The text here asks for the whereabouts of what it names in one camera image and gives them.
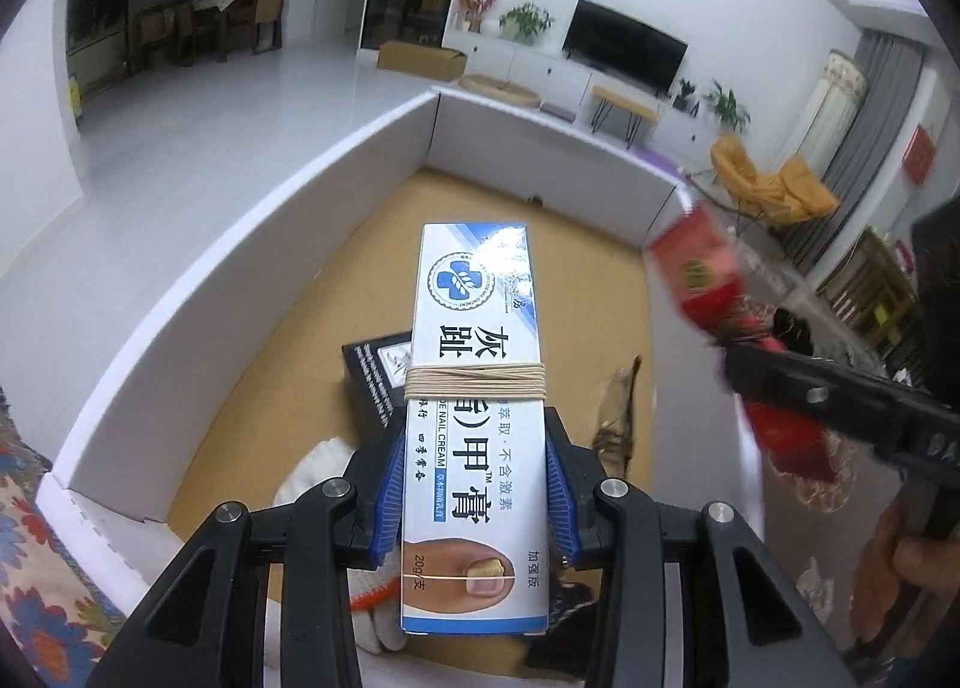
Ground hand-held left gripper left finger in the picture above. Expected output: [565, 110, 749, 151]
[90, 425, 410, 688]

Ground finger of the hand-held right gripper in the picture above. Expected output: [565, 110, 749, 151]
[721, 345, 912, 460]

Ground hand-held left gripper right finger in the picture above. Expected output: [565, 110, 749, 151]
[544, 412, 860, 688]

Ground black box with white labels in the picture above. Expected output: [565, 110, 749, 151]
[341, 331, 415, 434]

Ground red packet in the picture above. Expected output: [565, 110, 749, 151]
[646, 202, 852, 486]

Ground white and blue cream box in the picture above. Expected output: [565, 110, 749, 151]
[400, 223, 552, 636]

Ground white cardboard storage box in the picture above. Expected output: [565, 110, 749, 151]
[34, 88, 758, 688]

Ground person's right hand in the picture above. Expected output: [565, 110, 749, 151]
[844, 496, 960, 659]

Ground white knitted glove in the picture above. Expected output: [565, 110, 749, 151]
[274, 436, 410, 655]

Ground yellow lounge chair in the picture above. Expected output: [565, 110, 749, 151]
[709, 136, 841, 231]

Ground grey curtain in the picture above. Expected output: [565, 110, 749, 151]
[821, 31, 946, 231]

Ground purple floor mat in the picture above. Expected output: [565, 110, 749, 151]
[626, 146, 687, 183]

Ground white standing air conditioner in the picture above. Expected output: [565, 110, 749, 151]
[799, 52, 867, 164]

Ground tall green potted plant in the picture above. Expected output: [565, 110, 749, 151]
[701, 82, 751, 134]

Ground wooden bench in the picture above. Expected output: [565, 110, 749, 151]
[590, 85, 661, 149]

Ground floral printed cloth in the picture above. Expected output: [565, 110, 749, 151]
[0, 388, 128, 688]

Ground black television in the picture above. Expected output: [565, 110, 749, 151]
[562, 0, 689, 95]

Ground round straw mat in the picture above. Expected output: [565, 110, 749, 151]
[459, 74, 539, 107]

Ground white television cabinet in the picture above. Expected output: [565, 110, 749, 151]
[450, 28, 721, 156]

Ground brown cardboard box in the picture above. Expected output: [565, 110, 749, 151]
[376, 40, 467, 83]

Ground leafy potted plant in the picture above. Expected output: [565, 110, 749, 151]
[499, 1, 556, 44]

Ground vase of red flowers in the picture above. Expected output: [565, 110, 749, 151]
[457, 0, 502, 32]

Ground wooden dining chair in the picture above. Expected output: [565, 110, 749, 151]
[251, 0, 290, 55]
[135, 5, 196, 70]

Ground dark dining table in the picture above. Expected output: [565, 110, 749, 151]
[191, 0, 256, 62]

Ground red wall hanging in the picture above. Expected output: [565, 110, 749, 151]
[907, 125, 938, 186]

